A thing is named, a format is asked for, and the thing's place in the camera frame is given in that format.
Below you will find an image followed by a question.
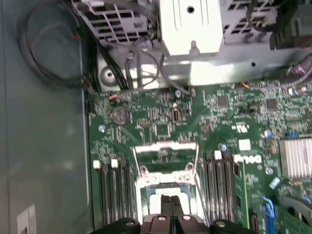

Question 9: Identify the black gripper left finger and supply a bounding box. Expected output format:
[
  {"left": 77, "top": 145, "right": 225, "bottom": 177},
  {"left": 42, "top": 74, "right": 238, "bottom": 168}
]
[{"left": 92, "top": 194, "right": 174, "bottom": 234}]

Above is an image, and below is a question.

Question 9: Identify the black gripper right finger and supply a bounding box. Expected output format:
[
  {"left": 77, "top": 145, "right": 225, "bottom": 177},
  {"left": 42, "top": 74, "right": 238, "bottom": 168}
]
[{"left": 172, "top": 194, "right": 255, "bottom": 234}]

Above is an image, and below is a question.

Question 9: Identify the silver CPU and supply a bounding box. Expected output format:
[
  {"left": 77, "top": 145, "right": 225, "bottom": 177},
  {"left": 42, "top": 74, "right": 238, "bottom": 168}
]
[{"left": 145, "top": 182, "right": 194, "bottom": 217}]

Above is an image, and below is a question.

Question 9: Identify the metal locking lever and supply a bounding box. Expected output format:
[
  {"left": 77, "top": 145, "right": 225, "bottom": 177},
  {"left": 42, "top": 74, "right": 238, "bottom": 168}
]
[{"left": 194, "top": 174, "right": 211, "bottom": 226}]

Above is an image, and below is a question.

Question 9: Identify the CPU socket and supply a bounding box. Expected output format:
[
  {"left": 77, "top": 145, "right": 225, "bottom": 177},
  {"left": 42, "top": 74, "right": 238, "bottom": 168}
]
[{"left": 135, "top": 165, "right": 199, "bottom": 220}]

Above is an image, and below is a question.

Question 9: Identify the black expansion slot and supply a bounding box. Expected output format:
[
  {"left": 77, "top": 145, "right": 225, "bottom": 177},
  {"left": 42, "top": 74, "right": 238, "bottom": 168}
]
[{"left": 248, "top": 213, "right": 259, "bottom": 234}]

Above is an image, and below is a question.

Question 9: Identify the blue expansion slot clip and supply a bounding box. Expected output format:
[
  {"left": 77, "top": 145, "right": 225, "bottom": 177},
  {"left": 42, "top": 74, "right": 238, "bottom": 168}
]
[{"left": 259, "top": 194, "right": 277, "bottom": 231}]

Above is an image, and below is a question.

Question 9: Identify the green RAM stick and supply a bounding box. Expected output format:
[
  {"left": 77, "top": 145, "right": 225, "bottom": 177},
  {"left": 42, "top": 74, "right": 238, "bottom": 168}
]
[{"left": 234, "top": 159, "right": 250, "bottom": 231}]

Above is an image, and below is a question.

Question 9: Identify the green motherboard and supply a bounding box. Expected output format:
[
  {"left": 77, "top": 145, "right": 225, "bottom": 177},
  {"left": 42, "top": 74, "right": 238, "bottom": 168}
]
[{"left": 86, "top": 82, "right": 312, "bottom": 234}]

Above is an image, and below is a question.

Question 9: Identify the silver coin battery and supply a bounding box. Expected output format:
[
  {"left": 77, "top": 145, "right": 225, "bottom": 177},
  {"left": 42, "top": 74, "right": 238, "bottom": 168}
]
[{"left": 111, "top": 105, "right": 132, "bottom": 125}]

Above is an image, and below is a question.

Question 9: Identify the silver chipset heatsink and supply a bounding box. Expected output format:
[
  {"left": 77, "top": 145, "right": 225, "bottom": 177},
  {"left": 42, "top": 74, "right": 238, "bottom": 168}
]
[{"left": 279, "top": 138, "right": 312, "bottom": 178}]

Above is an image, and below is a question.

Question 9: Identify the black PC case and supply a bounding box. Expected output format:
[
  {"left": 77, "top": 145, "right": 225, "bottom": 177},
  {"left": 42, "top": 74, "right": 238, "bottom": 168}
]
[{"left": 0, "top": 0, "right": 312, "bottom": 234}]

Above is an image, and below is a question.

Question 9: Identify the white case label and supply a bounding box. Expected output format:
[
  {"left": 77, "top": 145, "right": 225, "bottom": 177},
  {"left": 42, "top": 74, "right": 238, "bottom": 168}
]
[{"left": 16, "top": 204, "right": 38, "bottom": 234}]

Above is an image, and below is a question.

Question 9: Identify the silver metal drive cage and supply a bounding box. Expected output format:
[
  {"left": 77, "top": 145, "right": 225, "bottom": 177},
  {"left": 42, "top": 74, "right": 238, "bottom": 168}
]
[{"left": 70, "top": 0, "right": 312, "bottom": 92}]

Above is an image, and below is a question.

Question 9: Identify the grey sleeved cable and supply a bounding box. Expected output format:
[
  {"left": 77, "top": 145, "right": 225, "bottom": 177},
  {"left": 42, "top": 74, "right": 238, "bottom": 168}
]
[{"left": 125, "top": 41, "right": 195, "bottom": 97}]

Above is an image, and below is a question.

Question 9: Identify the black looped cable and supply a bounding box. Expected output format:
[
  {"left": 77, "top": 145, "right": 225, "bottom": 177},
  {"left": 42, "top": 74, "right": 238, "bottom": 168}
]
[{"left": 18, "top": 4, "right": 100, "bottom": 92}]

